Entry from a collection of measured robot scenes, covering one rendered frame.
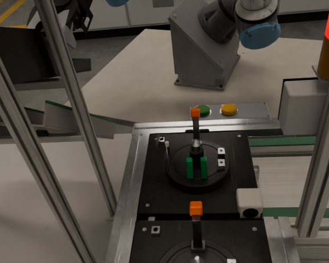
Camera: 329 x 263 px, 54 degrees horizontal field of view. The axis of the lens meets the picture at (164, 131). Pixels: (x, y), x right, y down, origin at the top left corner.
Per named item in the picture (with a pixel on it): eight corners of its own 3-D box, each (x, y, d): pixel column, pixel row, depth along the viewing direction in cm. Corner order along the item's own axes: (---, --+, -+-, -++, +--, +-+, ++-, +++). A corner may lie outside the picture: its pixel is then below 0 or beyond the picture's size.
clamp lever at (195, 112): (192, 140, 74) (190, 108, 72) (201, 140, 74) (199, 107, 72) (191, 145, 71) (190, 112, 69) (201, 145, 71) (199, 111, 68)
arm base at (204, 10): (203, 3, 120) (221, -17, 113) (233, 30, 124) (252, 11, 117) (194, 23, 110) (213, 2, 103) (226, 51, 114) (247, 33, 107)
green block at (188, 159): (187, 174, 67) (186, 157, 64) (193, 174, 67) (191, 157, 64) (187, 179, 66) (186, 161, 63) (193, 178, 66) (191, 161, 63)
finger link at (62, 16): (79, 64, 65) (83, 28, 69) (63, 44, 59) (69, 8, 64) (64, 67, 65) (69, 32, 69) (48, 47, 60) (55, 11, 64)
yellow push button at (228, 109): (220, 109, 90) (220, 103, 88) (235, 108, 89) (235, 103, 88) (221, 118, 87) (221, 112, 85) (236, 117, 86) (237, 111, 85)
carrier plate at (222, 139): (150, 140, 83) (149, 133, 82) (246, 136, 80) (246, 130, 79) (138, 219, 65) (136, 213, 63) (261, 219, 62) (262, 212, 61)
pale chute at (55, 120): (66, 135, 83) (68, 117, 83) (114, 139, 79) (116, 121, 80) (-23, 122, 55) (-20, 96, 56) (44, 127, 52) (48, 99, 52)
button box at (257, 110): (190, 122, 95) (189, 105, 91) (265, 119, 93) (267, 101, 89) (190, 138, 90) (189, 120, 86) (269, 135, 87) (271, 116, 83)
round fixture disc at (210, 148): (167, 147, 78) (166, 140, 76) (227, 145, 76) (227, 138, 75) (163, 193, 67) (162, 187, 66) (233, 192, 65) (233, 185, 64)
